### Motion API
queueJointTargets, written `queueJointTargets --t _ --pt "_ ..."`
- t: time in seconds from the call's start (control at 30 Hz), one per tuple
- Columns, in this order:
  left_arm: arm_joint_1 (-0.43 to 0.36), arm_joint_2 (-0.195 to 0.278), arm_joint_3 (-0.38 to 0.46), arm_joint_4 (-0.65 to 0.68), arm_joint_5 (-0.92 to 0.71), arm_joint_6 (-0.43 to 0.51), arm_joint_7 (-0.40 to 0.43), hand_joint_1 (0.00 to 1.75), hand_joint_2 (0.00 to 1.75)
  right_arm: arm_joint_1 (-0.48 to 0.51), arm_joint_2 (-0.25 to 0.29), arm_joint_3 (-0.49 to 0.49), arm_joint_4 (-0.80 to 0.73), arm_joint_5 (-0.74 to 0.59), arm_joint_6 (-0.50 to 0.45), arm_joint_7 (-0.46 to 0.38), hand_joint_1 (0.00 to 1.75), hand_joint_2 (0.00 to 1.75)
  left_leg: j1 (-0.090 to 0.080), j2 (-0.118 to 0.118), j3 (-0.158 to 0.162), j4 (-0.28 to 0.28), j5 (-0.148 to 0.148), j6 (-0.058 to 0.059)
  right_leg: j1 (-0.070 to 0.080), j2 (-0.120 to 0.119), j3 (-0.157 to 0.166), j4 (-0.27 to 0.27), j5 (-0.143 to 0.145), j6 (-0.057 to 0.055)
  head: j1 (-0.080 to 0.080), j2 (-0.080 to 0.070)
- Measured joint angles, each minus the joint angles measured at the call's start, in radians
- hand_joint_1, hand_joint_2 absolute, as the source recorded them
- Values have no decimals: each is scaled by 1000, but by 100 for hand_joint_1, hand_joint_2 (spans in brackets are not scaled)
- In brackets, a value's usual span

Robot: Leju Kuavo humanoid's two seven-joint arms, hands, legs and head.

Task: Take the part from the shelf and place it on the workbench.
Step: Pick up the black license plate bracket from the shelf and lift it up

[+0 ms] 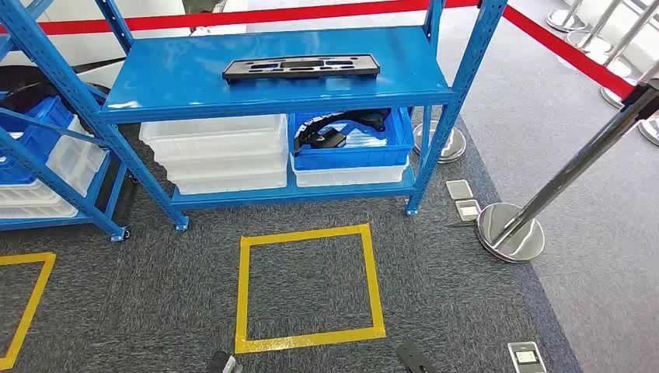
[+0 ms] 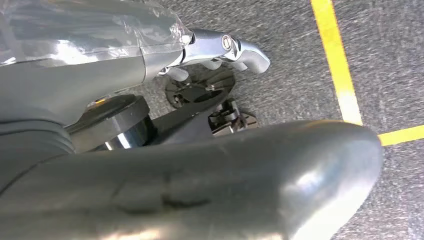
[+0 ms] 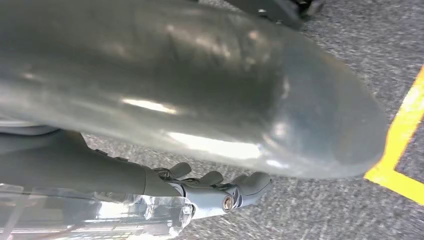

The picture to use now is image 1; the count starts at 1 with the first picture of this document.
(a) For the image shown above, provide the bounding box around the black plastic panel part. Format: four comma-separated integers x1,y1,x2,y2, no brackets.
222,54,381,82

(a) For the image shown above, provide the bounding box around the black curved plastic part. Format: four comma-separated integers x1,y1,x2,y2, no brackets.
293,108,392,155

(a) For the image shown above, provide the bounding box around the blue metal shelf rack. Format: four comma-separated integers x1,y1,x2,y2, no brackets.
0,0,136,243
0,0,509,232

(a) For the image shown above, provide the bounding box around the blue plastic bin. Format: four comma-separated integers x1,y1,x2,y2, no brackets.
288,106,416,172
0,95,75,187

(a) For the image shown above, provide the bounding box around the yellow floor tape square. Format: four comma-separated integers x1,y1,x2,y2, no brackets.
234,223,387,355
0,252,57,371

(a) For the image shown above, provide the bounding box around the white car body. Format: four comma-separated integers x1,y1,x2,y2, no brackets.
0,0,248,89

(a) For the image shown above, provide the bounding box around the chrome stanchion post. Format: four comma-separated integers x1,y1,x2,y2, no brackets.
599,61,659,110
476,77,659,264
558,0,659,79
413,120,467,165
566,0,622,55
637,117,659,148
546,0,588,33

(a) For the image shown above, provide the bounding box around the black left camera bracket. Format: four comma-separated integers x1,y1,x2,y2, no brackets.
207,350,243,373

